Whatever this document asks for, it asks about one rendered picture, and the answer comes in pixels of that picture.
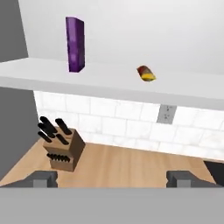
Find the grey wall socket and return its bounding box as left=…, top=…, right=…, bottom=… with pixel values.
left=156, top=103, right=178, bottom=125

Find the wooden knife block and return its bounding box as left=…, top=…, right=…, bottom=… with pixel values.
left=37, top=115, right=87, bottom=172

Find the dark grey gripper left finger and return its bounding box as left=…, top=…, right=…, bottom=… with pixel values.
left=0, top=170, right=59, bottom=189

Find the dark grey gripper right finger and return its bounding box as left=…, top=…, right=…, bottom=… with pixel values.
left=165, top=170, right=223, bottom=189

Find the white open cabinet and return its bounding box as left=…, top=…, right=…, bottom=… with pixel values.
left=0, top=0, right=224, bottom=112

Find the purple tall box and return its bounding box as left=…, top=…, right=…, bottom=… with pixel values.
left=65, top=16, right=87, bottom=74

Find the red and yellow bar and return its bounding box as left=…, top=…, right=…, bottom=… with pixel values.
left=136, top=65, right=157, bottom=82

